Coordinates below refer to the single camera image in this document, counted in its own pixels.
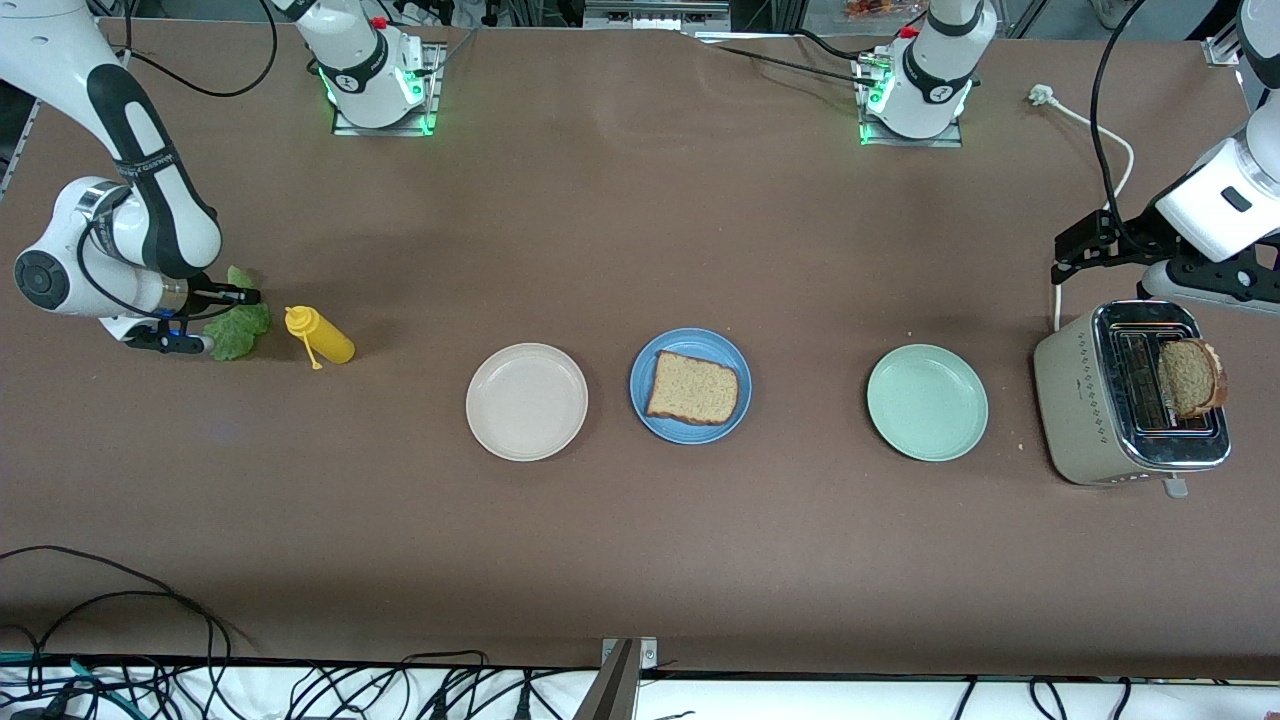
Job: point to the beige round plate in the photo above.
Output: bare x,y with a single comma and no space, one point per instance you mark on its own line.
527,402

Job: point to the yellow squeeze bottle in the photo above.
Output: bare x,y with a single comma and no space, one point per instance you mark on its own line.
328,340

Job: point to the grey metal box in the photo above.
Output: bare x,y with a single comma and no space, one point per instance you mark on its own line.
650,15

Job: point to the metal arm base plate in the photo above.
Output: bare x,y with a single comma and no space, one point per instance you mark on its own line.
905,143
380,131

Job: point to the blue round plate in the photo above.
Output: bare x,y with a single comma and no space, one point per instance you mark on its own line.
690,432

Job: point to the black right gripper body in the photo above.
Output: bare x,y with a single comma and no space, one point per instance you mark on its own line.
203,294

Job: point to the aluminium frame rail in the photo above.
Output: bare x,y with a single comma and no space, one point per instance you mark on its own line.
1222,50

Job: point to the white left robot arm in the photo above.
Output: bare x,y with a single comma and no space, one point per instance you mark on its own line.
1220,190

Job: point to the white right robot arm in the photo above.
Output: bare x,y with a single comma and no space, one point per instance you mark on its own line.
150,180

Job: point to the brown bread slice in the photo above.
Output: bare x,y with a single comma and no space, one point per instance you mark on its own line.
692,388
1192,378

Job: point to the orange object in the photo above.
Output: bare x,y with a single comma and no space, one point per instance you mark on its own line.
870,8

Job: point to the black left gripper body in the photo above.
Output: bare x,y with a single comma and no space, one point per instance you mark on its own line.
1128,243

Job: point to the green round plate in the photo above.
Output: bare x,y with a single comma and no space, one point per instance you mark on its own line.
927,402

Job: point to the dark metal post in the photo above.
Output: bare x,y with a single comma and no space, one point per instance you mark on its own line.
612,690

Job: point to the silver table edge bracket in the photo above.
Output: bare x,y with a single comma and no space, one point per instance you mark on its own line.
650,650

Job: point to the beige chrome toaster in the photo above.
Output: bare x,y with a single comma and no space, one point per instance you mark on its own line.
1075,400

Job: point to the green lettuce leaf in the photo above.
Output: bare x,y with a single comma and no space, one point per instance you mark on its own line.
240,335

